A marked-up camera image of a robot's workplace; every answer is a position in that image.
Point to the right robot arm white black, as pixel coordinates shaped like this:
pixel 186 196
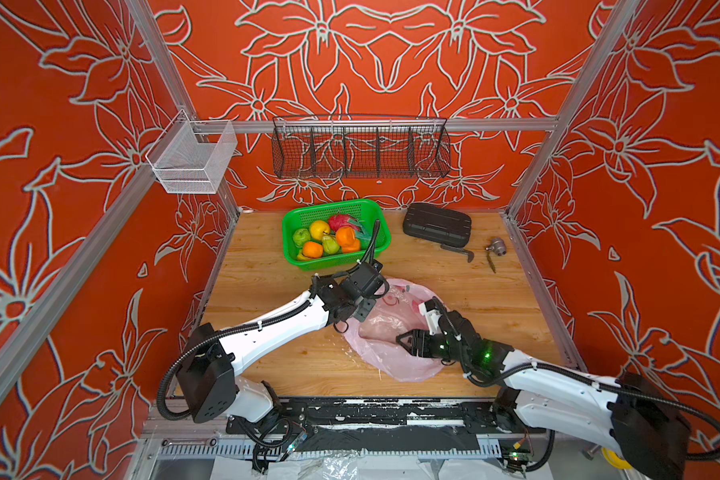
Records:
pixel 627 415

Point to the black wire wall basket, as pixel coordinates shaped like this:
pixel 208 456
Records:
pixel 358 146

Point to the black plastic case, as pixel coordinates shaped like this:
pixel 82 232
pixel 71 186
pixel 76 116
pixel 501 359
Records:
pixel 437 224

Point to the yellow tape roll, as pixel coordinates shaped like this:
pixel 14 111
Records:
pixel 615 460

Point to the green pear fruit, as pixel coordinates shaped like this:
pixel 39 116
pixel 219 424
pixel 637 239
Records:
pixel 330 245

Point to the orange fruit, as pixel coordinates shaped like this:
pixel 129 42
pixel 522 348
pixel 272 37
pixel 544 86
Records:
pixel 351 247
pixel 345 236
pixel 312 250

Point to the green apple fruit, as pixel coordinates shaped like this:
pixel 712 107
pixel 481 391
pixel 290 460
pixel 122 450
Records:
pixel 300 237

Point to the pink plastic bag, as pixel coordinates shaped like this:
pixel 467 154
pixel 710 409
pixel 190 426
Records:
pixel 396 313

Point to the red green dragon fruit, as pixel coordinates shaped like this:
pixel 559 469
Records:
pixel 339 221

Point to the small metal fitting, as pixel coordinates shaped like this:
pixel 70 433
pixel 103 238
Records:
pixel 496 246

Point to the yellow lemon fruit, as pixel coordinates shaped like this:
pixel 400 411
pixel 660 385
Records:
pixel 319 229

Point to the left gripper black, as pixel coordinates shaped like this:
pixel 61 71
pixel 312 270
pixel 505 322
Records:
pixel 368 305

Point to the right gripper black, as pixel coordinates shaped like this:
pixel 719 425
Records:
pixel 414 336

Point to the white wire mesh basket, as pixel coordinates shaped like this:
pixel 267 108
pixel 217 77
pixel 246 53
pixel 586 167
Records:
pixel 192 156

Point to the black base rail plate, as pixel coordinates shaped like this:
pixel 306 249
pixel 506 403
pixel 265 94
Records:
pixel 418 425

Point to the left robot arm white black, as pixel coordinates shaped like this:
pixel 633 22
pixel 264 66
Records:
pixel 206 381

